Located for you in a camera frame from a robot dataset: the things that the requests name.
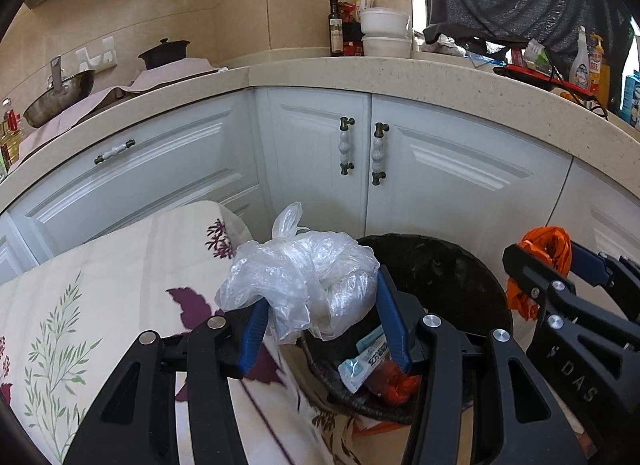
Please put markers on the floral tablecloth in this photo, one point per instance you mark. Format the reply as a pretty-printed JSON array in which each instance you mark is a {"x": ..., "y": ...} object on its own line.
[{"x": 66, "y": 324}]

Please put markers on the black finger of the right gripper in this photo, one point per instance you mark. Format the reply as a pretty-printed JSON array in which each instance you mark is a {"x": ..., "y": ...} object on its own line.
[{"x": 535, "y": 278}]

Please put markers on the white plastic container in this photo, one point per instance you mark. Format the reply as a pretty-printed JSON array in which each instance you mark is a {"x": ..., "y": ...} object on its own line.
[
  {"x": 381, "y": 21},
  {"x": 387, "y": 47}
]

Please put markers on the cabinet door handle left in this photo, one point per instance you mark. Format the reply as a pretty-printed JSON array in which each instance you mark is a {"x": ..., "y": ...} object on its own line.
[{"x": 345, "y": 146}]

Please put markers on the orange plastic bag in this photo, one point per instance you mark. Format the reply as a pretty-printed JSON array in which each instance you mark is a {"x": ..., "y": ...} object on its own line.
[{"x": 545, "y": 249}]

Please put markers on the orange dish soap bottle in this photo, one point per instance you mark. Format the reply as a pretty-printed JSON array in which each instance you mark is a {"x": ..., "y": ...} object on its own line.
[{"x": 599, "y": 70}]

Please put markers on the white spray cleaner bottle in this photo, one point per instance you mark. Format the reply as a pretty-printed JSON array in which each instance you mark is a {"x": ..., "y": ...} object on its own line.
[{"x": 579, "y": 72}]

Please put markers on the orange white snack packet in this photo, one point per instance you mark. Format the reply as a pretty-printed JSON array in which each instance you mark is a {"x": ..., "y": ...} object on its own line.
[{"x": 394, "y": 387}]

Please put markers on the drawer handle middle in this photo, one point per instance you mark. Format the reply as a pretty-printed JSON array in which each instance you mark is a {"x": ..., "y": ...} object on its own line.
[{"x": 114, "y": 151}]

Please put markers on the yellow cooking oil bottle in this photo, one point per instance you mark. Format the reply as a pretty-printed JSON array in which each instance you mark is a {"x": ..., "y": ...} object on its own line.
[{"x": 11, "y": 134}]

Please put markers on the black clay pot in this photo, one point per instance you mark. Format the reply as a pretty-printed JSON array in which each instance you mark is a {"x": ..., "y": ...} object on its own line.
[{"x": 167, "y": 51}]

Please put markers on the clear plastic bag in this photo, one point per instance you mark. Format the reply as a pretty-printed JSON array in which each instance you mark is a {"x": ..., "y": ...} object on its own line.
[{"x": 322, "y": 282}]

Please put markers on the beige stove cover cloth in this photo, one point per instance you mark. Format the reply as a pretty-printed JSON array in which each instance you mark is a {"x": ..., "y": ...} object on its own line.
[{"x": 148, "y": 80}]

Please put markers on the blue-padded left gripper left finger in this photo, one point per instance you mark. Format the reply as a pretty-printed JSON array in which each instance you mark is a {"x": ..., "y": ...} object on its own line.
[{"x": 133, "y": 418}]

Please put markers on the upper white plastic container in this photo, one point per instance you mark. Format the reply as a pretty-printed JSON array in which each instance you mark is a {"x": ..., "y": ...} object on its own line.
[{"x": 381, "y": 21}]

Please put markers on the steel wok pan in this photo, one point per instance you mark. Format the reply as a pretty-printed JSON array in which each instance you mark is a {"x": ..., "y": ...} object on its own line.
[{"x": 61, "y": 95}]

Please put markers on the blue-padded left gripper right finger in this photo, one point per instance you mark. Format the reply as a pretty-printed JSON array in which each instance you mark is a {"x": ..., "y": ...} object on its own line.
[{"x": 516, "y": 419}]

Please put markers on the black trash bin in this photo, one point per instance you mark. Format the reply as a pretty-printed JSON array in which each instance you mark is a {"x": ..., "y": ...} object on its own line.
[{"x": 448, "y": 280}]

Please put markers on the cabinet door handle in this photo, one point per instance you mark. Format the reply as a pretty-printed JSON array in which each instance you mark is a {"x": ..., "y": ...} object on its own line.
[
  {"x": 378, "y": 151},
  {"x": 345, "y": 146}
]

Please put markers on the blue white milk powder sachet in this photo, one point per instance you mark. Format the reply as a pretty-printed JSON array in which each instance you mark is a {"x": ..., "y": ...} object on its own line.
[{"x": 355, "y": 372}]

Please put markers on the cabinet door handle right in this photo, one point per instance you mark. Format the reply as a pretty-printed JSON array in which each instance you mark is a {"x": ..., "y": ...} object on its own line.
[{"x": 378, "y": 151}]

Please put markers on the dark sauce bottle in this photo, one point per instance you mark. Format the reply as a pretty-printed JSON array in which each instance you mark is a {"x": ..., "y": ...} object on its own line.
[{"x": 336, "y": 30}]

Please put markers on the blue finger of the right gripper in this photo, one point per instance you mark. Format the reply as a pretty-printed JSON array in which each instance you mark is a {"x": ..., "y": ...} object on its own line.
[{"x": 601, "y": 269}]

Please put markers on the lower white plastic container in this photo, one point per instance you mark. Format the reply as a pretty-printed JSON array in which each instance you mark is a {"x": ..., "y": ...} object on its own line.
[{"x": 387, "y": 47}]

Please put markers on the red black hair straightener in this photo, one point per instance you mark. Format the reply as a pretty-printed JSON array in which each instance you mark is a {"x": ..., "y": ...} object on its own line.
[{"x": 581, "y": 96}]

